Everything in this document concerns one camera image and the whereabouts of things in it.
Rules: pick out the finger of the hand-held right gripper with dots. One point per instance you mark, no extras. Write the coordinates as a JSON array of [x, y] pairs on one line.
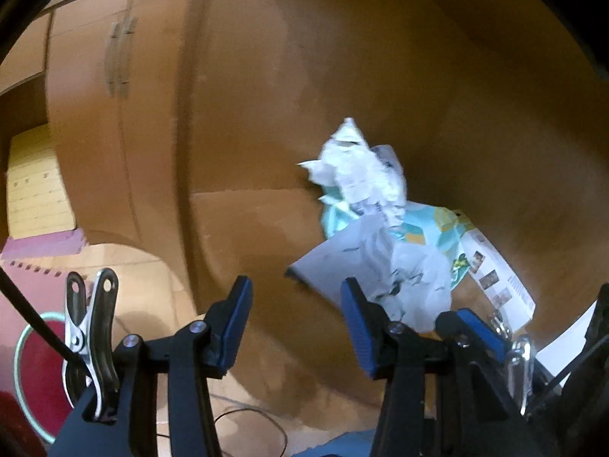
[[480, 333]]

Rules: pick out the foam puzzle floor mat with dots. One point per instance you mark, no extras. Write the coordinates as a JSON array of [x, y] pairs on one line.
[[38, 247]]

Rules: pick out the teal wet wipes packet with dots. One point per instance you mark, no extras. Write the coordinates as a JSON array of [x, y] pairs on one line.
[[428, 228]]

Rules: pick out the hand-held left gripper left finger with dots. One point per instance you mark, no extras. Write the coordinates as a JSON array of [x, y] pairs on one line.
[[233, 328]]

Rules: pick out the yellow chess board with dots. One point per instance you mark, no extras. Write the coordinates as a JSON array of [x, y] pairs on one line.
[[38, 185]]

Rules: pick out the wooden wardrobe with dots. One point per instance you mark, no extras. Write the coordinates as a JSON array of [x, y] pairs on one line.
[[85, 152]]

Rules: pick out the white green cardboard box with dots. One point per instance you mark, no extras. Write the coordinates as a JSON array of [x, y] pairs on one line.
[[495, 266]]

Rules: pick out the red basin with green rim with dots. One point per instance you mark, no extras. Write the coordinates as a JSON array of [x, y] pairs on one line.
[[43, 376]]

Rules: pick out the crumpled white paper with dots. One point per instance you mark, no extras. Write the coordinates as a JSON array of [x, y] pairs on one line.
[[357, 171]]

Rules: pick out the small silver spring clip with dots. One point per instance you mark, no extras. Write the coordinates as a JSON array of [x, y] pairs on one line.
[[500, 327]]

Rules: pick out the white paper sheet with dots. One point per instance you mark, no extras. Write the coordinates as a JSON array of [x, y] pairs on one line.
[[566, 342]]

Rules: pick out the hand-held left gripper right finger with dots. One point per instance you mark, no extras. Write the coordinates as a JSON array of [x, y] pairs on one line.
[[359, 328]]

